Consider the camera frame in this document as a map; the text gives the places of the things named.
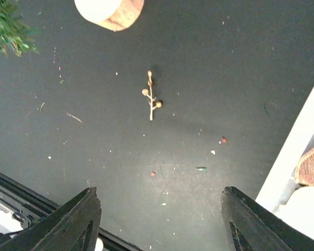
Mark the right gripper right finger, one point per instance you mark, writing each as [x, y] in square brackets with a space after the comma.
[249, 226]

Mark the white perforated plastic basket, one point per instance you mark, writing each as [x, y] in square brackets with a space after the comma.
[279, 184]

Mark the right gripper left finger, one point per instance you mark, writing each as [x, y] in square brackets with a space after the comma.
[73, 226]

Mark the brown berry twig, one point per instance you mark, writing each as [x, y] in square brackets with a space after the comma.
[148, 93]

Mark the small green christmas tree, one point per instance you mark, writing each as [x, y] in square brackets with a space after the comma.
[17, 37]

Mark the burlap bow ornament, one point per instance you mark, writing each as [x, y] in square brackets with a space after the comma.
[304, 172]

